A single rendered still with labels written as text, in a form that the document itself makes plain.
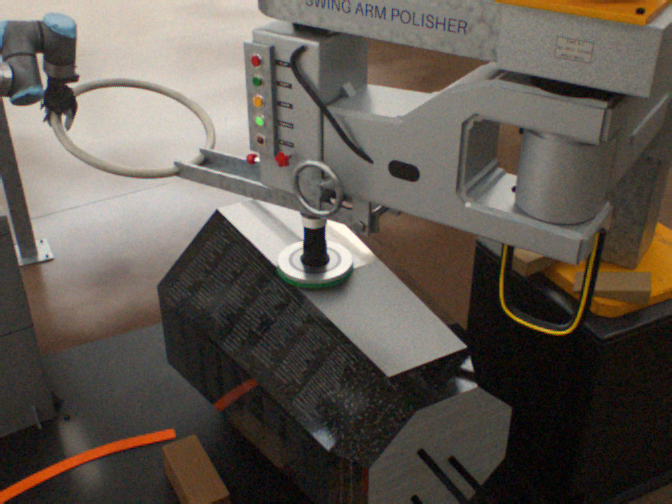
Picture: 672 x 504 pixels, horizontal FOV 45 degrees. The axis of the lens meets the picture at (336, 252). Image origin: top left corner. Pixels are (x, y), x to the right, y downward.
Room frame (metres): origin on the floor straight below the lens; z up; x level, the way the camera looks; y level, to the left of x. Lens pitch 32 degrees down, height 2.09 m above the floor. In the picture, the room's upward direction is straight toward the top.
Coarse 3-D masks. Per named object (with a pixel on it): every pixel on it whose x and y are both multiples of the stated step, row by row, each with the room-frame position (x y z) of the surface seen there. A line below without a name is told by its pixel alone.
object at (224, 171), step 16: (176, 160) 2.15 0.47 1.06; (208, 160) 2.22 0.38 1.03; (224, 160) 2.18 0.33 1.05; (240, 160) 2.15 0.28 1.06; (176, 176) 2.14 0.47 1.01; (192, 176) 2.11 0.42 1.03; (208, 176) 2.07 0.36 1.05; (224, 176) 2.04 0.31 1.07; (240, 176) 2.12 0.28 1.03; (256, 176) 2.12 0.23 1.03; (240, 192) 2.01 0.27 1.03; (256, 192) 1.98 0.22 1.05; (272, 192) 1.95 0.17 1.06; (288, 208) 1.92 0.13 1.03; (304, 208) 1.89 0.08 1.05; (384, 208) 1.85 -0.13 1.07
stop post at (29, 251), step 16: (0, 96) 3.30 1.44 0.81; (0, 112) 3.30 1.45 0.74; (0, 128) 3.29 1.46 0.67; (0, 144) 3.28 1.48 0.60; (0, 160) 3.28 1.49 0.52; (16, 160) 3.31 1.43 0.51; (16, 176) 3.30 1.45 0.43; (16, 192) 3.29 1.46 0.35; (16, 208) 3.28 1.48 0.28; (16, 224) 3.28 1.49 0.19; (16, 240) 3.31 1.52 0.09; (32, 240) 3.30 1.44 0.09; (32, 256) 3.29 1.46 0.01; (48, 256) 3.29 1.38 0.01
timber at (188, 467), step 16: (176, 448) 1.91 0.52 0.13; (192, 448) 1.91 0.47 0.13; (176, 464) 1.84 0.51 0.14; (192, 464) 1.84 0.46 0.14; (208, 464) 1.84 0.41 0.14; (176, 480) 1.80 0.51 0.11; (192, 480) 1.78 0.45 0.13; (208, 480) 1.78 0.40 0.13; (192, 496) 1.71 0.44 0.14; (208, 496) 1.71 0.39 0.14; (224, 496) 1.71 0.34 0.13
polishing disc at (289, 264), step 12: (288, 252) 1.98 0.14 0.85; (300, 252) 1.98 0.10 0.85; (336, 252) 1.98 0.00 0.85; (348, 252) 1.98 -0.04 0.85; (288, 264) 1.92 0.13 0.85; (300, 264) 1.92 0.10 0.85; (336, 264) 1.92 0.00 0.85; (348, 264) 1.92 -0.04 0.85; (288, 276) 1.87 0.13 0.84; (300, 276) 1.86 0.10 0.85; (312, 276) 1.86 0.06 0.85; (324, 276) 1.86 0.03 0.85; (336, 276) 1.86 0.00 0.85
